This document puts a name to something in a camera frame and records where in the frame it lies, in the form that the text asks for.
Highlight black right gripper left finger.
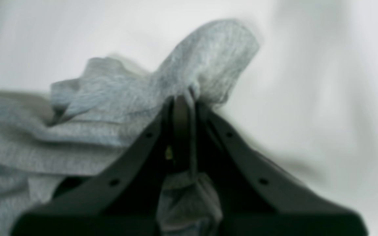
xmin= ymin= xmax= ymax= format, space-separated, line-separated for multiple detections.
xmin=11 ymin=96 xmax=192 ymax=236

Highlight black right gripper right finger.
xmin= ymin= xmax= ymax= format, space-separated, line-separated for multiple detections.
xmin=196 ymin=103 xmax=368 ymax=236

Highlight grey T-shirt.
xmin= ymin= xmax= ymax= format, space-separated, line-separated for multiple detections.
xmin=0 ymin=19 xmax=259 ymax=236

